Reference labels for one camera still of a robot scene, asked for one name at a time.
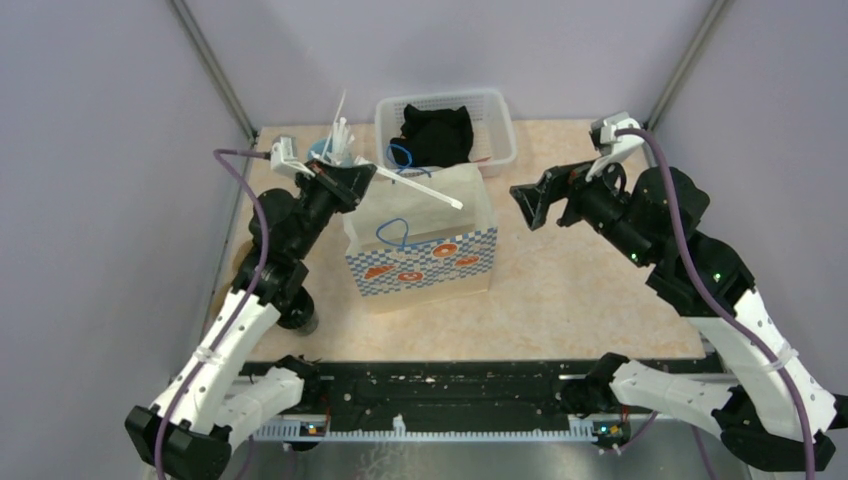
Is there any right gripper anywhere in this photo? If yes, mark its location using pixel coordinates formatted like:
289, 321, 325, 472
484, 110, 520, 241
510, 147, 656, 269

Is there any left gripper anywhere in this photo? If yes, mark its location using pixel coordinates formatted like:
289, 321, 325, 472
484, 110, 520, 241
291, 157, 376, 260

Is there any single white paper straw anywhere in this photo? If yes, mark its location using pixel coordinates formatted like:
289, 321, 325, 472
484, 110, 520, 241
353, 156, 464, 210

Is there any checkered paper takeout bag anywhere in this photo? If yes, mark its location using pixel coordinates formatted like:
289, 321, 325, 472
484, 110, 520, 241
342, 163, 498, 313

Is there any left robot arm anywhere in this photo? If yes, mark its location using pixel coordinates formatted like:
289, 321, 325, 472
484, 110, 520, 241
125, 160, 377, 479

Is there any blue straw holder cup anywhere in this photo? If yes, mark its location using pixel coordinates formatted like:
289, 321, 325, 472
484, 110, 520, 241
306, 137, 332, 163

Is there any white plastic basket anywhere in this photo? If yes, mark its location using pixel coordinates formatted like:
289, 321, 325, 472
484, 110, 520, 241
375, 89, 517, 177

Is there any black cloth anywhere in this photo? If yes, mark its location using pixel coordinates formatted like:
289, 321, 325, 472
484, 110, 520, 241
386, 104, 474, 169

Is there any brown cardboard cup carrier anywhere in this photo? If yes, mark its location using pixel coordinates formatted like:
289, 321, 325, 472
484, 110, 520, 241
229, 240, 254, 279

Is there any black paper cup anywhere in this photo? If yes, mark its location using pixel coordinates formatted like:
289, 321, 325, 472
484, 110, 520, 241
276, 287, 319, 336

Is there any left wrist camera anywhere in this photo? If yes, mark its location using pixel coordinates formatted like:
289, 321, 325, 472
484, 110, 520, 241
269, 135, 315, 180

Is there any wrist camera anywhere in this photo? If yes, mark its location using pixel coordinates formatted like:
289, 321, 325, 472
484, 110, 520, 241
585, 111, 644, 181
269, 135, 315, 180

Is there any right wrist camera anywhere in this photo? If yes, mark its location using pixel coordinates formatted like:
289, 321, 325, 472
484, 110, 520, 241
585, 111, 644, 181

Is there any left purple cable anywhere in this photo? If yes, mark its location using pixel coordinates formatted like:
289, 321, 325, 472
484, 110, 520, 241
153, 148, 273, 480

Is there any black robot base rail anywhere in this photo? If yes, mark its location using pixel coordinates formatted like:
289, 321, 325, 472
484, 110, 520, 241
225, 357, 730, 452

